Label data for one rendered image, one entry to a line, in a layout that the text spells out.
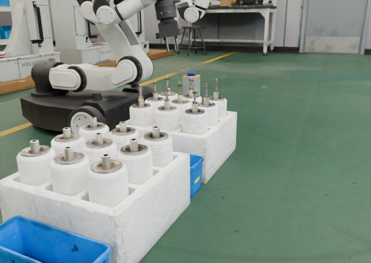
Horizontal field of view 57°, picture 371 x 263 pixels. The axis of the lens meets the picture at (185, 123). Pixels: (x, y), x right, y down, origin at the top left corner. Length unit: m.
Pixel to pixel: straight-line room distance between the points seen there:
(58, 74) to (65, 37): 2.14
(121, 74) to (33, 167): 0.85
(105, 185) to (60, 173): 0.13
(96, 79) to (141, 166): 1.01
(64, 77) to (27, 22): 1.78
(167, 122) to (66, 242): 0.61
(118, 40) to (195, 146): 0.74
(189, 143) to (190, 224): 0.32
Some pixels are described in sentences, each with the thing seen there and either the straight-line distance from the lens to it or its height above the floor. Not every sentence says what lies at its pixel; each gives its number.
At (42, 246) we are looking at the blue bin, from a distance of 0.95.
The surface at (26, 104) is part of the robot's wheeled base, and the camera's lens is 2.04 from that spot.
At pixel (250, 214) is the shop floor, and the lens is 1.12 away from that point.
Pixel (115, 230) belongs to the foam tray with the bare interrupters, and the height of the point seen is 0.14.
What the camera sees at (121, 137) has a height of 0.25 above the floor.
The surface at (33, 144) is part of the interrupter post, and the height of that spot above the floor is 0.27.
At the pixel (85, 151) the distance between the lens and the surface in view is 0.97.
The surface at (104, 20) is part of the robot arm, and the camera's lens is 1.52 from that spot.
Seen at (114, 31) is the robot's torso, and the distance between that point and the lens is 1.73.
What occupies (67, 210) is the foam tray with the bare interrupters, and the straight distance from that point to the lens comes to 0.87.
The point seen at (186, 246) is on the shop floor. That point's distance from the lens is 0.98.
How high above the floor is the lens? 0.59
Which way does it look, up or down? 17 degrees down
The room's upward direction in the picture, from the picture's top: straight up
